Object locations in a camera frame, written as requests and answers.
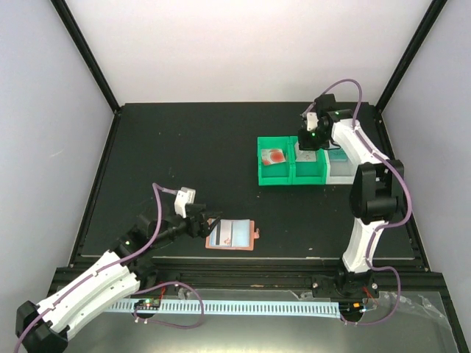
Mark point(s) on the black aluminium rail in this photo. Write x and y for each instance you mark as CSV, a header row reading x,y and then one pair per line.
x,y
261,274

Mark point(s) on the left black frame post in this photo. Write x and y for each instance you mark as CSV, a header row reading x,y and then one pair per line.
x,y
62,9

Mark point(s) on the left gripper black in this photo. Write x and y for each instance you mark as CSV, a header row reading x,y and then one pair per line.
x,y
195,230

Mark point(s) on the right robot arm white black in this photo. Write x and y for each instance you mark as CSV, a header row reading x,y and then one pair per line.
x,y
377,192

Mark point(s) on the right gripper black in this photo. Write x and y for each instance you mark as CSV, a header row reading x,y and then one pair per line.
x,y
305,145

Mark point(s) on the white slotted cable duct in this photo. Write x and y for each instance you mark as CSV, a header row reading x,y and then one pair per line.
x,y
226,307

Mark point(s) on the black frame post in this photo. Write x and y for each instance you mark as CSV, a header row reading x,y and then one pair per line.
x,y
62,9
418,38

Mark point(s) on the right circuit board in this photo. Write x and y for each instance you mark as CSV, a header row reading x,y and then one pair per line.
x,y
349,308

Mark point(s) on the left circuit board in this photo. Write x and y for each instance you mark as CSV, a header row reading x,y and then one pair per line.
x,y
147,304

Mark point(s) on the brown leather card holder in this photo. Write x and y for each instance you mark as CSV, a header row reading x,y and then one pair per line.
x,y
244,235

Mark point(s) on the left green bin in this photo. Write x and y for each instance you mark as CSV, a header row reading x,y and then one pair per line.
x,y
280,174

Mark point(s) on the teal card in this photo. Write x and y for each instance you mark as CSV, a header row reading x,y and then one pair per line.
x,y
337,155

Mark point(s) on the right black frame post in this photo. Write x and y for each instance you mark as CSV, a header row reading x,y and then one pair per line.
x,y
418,38

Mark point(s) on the middle green bin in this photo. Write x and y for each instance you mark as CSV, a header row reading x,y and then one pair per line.
x,y
308,173

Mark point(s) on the white bin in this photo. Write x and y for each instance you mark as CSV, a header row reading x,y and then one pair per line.
x,y
340,173

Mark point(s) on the magnetic stripe card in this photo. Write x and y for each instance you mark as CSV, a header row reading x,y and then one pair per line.
x,y
305,156
222,234

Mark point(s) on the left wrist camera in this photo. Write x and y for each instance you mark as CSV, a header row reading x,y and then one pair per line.
x,y
183,197

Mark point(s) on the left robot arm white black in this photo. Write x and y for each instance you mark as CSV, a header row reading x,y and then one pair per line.
x,y
124,270

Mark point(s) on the green bin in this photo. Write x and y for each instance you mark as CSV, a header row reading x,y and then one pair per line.
x,y
280,174
308,173

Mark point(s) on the circuit board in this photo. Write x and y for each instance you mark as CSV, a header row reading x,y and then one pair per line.
x,y
147,304
349,308

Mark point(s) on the red circle card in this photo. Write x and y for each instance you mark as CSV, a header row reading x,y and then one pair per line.
x,y
272,156

